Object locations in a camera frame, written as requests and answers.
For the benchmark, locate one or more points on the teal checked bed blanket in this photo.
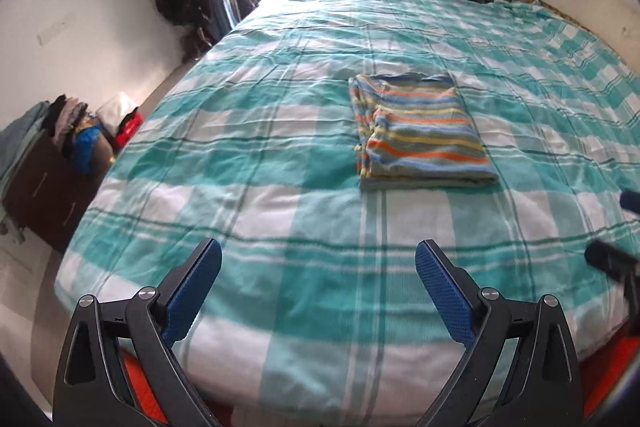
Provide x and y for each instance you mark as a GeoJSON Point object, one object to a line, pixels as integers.
{"type": "Point", "coordinates": [250, 157]}

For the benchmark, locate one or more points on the cream padded headboard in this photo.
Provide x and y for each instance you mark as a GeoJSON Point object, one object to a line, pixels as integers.
{"type": "Point", "coordinates": [590, 7]}

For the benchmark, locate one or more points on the brown wooden cabinet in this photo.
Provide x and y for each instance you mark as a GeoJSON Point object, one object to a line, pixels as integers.
{"type": "Point", "coordinates": [45, 197]}

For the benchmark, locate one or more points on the striped knitted sweater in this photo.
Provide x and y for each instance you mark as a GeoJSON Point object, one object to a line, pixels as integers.
{"type": "Point", "coordinates": [425, 132]}

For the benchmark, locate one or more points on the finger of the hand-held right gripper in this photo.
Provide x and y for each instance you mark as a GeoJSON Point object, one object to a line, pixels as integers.
{"type": "Point", "coordinates": [607, 259]}
{"type": "Point", "coordinates": [631, 199]}

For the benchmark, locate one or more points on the white bag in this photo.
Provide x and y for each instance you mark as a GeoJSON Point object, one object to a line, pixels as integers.
{"type": "Point", "coordinates": [116, 112]}

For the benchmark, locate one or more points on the pile of folded clothes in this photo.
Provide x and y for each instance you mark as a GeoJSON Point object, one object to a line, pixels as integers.
{"type": "Point", "coordinates": [67, 117]}

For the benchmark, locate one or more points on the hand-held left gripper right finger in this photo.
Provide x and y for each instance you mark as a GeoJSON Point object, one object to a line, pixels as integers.
{"type": "Point", "coordinates": [445, 292]}

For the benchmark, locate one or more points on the blue plastic bag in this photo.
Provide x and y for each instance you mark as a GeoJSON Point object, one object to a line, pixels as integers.
{"type": "Point", "coordinates": [87, 149]}

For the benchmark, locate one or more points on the red bag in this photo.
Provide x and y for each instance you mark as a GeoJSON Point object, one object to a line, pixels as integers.
{"type": "Point", "coordinates": [127, 132]}

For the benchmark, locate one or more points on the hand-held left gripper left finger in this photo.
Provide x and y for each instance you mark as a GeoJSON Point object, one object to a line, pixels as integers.
{"type": "Point", "coordinates": [192, 292]}

